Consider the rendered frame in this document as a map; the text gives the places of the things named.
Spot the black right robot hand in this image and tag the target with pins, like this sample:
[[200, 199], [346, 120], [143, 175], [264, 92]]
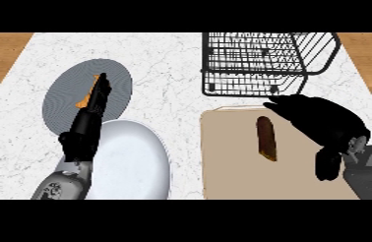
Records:
[[324, 121]]

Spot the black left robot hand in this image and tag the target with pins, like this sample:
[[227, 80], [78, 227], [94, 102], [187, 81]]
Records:
[[87, 124]]

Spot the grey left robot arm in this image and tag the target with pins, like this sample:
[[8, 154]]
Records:
[[62, 182]]

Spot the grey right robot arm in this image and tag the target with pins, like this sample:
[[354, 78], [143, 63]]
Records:
[[357, 167]]

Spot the beige tray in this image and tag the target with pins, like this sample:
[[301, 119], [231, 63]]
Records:
[[250, 167]]

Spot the orange vegetable piece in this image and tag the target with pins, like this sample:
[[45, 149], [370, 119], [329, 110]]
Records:
[[82, 102]]

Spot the grey round plate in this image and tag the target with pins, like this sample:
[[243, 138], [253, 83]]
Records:
[[62, 95]]

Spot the white oval bowl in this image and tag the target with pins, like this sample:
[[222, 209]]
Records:
[[129, 160]]

